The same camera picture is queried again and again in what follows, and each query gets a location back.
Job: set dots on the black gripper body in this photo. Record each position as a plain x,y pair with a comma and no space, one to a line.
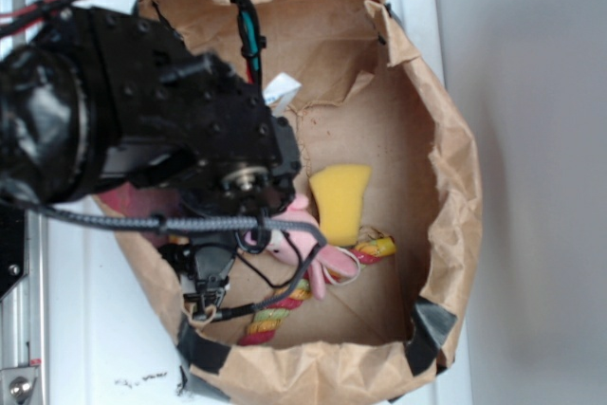
202,265

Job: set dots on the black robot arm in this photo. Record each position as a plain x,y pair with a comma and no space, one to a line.
99,99

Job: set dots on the pink plush bunny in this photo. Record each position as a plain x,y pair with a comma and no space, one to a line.
303,239

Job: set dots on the yellow sponge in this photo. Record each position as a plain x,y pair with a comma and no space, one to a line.
338,191

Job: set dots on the brown paper bag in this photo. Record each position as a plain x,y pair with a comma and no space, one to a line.
368,97

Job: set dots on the multicolour rope toy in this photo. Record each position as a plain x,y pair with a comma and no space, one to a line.
284,310

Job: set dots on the black bracket with bolts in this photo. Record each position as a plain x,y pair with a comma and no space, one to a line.
12,248

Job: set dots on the aluminium frame rail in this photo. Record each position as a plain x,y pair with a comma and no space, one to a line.
23,314

